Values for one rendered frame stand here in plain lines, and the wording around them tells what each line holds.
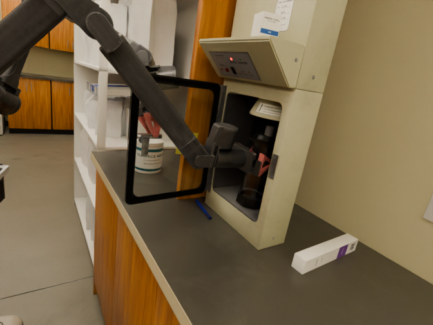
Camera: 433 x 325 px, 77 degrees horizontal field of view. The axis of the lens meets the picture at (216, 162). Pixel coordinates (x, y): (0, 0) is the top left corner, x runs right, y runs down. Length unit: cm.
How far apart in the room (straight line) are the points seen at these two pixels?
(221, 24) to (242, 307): 84
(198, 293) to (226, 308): 7
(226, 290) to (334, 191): 64
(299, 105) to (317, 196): 56
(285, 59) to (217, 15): 39
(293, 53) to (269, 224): 46
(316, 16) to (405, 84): 44
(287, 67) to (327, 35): 14
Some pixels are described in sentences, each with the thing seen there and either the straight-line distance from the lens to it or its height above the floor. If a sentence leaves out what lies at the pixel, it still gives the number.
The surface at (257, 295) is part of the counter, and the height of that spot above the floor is 94.
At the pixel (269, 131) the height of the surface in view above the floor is 127.
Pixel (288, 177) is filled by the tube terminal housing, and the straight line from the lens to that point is 80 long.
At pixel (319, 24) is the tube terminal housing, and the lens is 76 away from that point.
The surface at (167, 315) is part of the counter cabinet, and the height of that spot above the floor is 80.
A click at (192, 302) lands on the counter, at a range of 67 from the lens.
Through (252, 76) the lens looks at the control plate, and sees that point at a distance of 78.
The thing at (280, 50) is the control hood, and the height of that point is 149.
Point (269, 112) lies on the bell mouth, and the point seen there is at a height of 133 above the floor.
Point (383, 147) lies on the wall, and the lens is 107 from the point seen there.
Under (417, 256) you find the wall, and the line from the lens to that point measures 109.
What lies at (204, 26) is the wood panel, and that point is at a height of 156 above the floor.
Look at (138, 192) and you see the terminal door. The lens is 89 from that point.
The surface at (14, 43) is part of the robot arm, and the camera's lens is 64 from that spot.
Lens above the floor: 141
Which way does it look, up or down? 17 degrees down
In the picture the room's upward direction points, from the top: 9 degrees clockwise
